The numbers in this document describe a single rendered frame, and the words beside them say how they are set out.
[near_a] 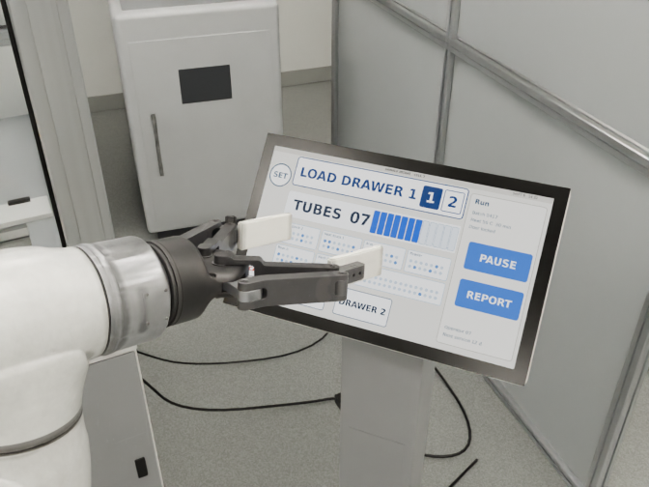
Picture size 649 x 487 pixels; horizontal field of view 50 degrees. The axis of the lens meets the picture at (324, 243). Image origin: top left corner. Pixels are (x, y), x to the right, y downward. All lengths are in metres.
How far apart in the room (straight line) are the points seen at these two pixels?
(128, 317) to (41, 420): 0.09
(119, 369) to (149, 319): 0.87
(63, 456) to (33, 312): 0.12
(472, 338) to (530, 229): 0.19
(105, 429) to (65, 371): 1.00
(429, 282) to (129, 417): 0.72
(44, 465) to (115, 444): 1.01
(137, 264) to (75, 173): 0.65
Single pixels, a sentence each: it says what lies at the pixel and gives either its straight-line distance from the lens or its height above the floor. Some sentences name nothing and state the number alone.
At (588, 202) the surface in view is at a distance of 1.86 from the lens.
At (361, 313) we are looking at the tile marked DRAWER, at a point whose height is 1.00.
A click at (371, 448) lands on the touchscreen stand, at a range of 1.50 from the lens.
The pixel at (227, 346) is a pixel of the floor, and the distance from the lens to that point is 2.59.
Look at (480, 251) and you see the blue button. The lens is 1.12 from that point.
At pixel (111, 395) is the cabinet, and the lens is 1.48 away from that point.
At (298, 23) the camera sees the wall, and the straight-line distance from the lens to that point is 4.67.
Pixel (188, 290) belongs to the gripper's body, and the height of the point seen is 1.37.
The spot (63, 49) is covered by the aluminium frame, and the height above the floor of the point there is 1.39.
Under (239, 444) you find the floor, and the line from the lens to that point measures 2.27.
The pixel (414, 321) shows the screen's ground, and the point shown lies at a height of 1.00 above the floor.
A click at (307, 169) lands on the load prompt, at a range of 1.21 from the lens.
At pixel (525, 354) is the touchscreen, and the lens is 1.11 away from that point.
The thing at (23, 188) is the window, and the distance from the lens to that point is 1.22.
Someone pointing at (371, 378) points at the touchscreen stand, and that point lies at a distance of 1.36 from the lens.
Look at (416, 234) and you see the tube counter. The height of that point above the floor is 1.11.
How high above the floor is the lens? 1.73
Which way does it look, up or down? 34 degrees down
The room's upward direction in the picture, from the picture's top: straight up
